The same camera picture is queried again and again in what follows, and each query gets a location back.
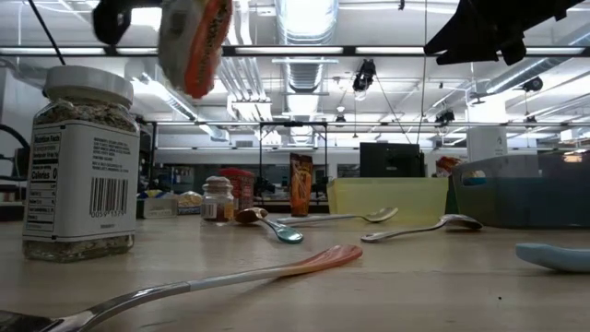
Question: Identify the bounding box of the yellow plastic bin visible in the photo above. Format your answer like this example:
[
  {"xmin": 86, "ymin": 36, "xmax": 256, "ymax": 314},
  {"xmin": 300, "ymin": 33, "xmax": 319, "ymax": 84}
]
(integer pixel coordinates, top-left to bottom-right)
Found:
[{"xmin": 325, "ymin": 177, "xmax": 449, "ymax": 226}]

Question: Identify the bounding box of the spoon orange handle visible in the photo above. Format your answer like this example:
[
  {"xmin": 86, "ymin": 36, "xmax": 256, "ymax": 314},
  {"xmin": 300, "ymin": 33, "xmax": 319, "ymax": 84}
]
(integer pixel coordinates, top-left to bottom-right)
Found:
[{"xmin": 0, "ymin": 244, "xmax": 364, "ymax": 332}]

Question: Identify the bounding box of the teal blue plastic bin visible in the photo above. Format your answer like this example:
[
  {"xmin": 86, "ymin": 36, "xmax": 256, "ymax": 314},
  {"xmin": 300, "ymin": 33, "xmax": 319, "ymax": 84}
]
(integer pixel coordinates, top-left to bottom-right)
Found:
[{"xmin": 443, "ymin": 178, "xmax": 458, "ymax": 217}]

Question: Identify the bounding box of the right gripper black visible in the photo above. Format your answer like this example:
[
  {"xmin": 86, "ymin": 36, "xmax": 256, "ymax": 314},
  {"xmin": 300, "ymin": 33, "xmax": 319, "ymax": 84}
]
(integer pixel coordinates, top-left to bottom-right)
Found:
[{"xmin": 423, "ymin": 0, "xmax": 584, "ymax": 65}]

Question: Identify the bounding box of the overhead light bar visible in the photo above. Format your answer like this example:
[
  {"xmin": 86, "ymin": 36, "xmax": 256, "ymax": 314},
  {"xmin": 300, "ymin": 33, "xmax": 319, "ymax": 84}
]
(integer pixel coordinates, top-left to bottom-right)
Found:
[{"xmin": 0, "ymin": 44, "xmax": 590, "ymax": 58}]

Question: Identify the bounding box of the glass herb jar white lid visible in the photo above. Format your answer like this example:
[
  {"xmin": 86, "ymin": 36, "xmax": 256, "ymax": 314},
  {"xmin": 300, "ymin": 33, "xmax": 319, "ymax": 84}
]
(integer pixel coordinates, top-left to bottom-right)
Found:
[{"xmin": 21, "ymin": 65, "xmax": 141, "ymax": 263}]

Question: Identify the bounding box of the orange silver snack bag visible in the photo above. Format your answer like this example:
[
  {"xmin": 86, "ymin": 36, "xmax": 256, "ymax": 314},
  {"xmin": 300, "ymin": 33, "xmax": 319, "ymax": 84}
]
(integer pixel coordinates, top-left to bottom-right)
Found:
[{"xmin": 157, "ymin": 0, "xmax": 234, "ymax": 101}]

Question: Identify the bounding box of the plain silver metal spoon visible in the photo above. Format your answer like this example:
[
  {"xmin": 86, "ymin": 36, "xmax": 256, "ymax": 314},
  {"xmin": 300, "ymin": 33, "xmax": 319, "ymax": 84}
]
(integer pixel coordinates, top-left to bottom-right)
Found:
[{"xmin": 360, "ymin": 213, "xmax": 484, "ymax": 244}]

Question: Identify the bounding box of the spoon blue white checked handle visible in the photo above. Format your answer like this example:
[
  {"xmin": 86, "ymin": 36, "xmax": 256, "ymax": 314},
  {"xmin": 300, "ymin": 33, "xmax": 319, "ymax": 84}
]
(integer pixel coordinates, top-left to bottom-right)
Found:
[{"xmin": 276, "ymin": 207, "xmax": 400, "ymax": 227}]

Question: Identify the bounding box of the gold spoon green handle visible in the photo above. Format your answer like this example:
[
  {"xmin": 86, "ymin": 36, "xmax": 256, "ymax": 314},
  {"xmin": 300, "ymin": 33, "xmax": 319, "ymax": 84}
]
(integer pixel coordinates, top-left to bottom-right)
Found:
[{"xmin": 234, "ymin": 207, "xmax": 304, "ymax": 244}]

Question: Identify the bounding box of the grey plastic bin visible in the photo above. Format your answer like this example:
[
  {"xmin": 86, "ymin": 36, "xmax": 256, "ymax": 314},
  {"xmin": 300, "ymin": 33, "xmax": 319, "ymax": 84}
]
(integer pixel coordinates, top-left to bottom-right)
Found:
[{"xmin": 450, "ymin": 151, "xmax": 590, "ymax": 230}]

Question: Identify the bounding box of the orange brown seasoning packet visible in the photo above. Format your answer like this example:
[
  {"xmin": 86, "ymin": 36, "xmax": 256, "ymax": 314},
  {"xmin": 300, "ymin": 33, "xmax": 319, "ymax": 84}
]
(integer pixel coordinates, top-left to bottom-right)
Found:
[{"xmin": 289, "ymin": 153, "xmax": 314, "ymax": 218}]

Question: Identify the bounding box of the small glass spice jar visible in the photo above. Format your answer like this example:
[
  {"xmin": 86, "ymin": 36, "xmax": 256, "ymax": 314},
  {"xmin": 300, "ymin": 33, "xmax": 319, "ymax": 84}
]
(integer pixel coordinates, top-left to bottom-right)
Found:
[{"xmin": 200, "ymin": 175, "xmax": 235, "ymax": 225}]

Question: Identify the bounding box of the red lid spice tin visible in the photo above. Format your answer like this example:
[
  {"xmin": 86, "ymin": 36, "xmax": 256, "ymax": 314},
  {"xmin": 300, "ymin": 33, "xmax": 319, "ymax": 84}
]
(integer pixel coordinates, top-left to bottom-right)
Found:
[{"xmin": 219, "ymin": 168, "xmax": 256, "ymax": 213}]

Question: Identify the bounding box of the black monitor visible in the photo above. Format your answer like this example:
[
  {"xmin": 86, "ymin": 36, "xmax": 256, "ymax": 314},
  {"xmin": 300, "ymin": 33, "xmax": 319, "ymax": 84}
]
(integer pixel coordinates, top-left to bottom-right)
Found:
[{"xmin": 359, "ymin": 141, "xmax": 426, "ymax": 179}]

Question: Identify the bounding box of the black overhead camera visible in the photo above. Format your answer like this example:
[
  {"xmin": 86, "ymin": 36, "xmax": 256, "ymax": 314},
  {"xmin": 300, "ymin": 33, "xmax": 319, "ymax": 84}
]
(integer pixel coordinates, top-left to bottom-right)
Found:
[{"xmin": 352, "ymin": 58, "xmax": 377, "ymax": 93}]

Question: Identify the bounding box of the dark shelving unit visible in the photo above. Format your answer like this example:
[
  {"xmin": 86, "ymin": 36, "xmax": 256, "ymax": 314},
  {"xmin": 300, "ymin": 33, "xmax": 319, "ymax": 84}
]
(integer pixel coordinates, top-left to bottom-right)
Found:
[{"xmin": 137, "ymin": 120, "xmax": 160, "ymax": 185}]

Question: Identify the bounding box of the spoon light blue handle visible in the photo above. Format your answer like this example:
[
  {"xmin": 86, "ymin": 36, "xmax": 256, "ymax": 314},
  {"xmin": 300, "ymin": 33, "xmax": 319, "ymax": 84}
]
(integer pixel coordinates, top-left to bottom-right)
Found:
[{"xmin": 515, "ymin": 243, "xmax": 590, "ymax": 273}]

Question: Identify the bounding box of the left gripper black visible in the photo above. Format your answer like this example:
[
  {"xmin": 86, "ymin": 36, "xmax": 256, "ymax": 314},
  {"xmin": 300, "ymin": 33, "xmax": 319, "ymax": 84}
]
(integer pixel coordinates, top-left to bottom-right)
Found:
[{"xmin": 91, "ymin": 0, "xmax": 162, "ymax": 46}]

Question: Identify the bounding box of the silver ventilation duct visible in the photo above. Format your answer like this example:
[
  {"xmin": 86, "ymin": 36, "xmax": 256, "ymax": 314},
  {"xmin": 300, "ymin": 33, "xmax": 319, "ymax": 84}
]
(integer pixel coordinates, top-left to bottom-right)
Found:
[{"xmin": 275, "ymin": 0, "xmax": 341, "ymax": 96}]

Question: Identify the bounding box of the black background machine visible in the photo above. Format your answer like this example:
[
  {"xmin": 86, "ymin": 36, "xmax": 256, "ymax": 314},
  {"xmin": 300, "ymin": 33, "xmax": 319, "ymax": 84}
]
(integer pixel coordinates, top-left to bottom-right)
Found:
[{"xmin": 0, "ymin": 123, "xmax": 31, "ymax": 222}]

